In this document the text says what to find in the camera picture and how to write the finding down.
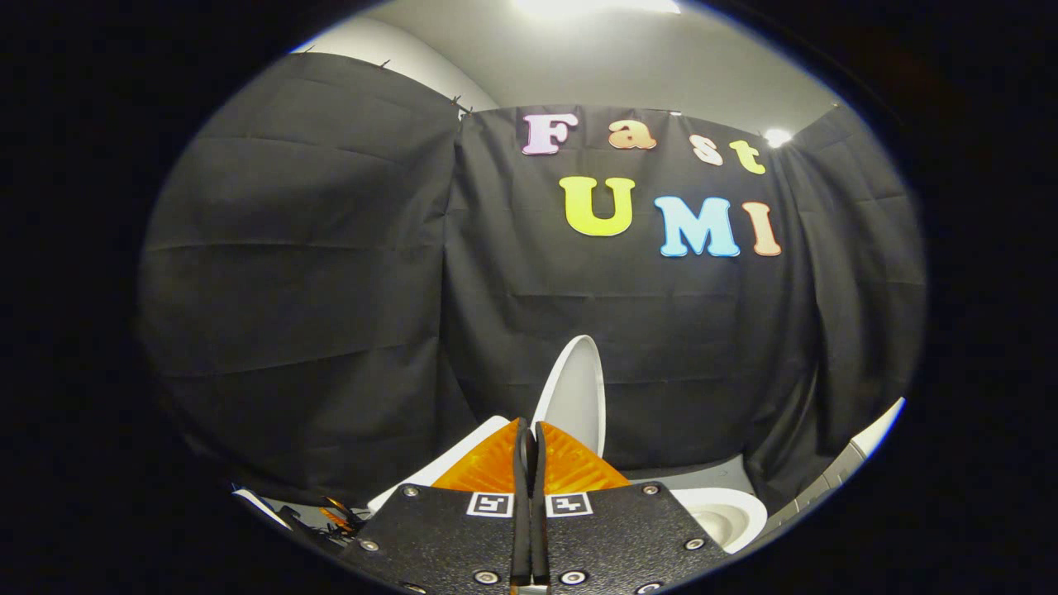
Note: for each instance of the white flat object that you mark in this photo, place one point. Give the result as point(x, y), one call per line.
point(260, 506)

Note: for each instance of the black backdrop cloth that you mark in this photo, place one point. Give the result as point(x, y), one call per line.
point(331, 289)

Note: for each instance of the large ceiling light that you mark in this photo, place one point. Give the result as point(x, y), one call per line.
point(595, 7)

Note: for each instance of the white toilet bowl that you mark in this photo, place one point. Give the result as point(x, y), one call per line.
point(727, 508)

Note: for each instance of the orange and black object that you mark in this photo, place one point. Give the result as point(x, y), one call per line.
point(339, 514)

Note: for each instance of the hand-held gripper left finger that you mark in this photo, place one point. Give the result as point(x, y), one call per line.
point(446, 537)

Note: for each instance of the white toilet tank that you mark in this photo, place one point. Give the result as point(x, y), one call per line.
point(450, 463)

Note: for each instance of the small ceiling light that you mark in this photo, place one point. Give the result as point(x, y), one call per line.
point(777, 137)

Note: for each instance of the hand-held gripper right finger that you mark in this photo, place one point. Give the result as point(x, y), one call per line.
point(620, 537)

